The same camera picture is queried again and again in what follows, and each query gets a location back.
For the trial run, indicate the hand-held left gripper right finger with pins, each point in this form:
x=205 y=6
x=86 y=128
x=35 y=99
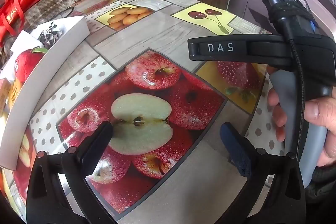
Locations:
x=237 y=153

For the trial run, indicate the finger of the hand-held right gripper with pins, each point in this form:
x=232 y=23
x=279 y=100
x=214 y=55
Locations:
x=220 y=48

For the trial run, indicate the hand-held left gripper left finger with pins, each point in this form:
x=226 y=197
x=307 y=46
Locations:
x=98 y=145

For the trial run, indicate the white cardboard box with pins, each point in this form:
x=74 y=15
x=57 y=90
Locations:
x=39 y=87

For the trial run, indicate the red plush toy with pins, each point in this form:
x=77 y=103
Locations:
x=27 y=66

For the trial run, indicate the person's right forearm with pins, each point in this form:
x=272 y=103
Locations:
x=324 y=182

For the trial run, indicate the person's right hand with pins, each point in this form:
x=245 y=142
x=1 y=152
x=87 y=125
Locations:
x=321 y=124

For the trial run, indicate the black white patterned cloth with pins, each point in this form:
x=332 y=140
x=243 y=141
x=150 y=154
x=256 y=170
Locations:
x=50 y=35

